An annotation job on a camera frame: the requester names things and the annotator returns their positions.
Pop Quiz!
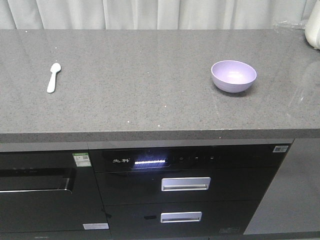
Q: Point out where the white curtain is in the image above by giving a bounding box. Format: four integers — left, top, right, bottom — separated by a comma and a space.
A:
0, 0, 315, 30

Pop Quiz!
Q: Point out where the purple plastic bowl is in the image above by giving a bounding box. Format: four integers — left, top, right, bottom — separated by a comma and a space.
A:
211, 60, 257, 93

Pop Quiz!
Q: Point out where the black built-in dishwasher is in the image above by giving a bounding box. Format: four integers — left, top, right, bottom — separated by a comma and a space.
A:
0, 150, 112, 240

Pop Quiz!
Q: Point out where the white blender appliance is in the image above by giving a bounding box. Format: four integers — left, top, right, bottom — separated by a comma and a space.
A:
304, 0, 320, 50

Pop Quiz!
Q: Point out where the black two-drawer disinfection cabinet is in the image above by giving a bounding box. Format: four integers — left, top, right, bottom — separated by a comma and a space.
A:
89, 143, 291, 240

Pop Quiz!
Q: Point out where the pale green plastic spoon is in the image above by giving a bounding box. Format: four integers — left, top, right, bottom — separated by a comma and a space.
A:
46, 62, 62, 94

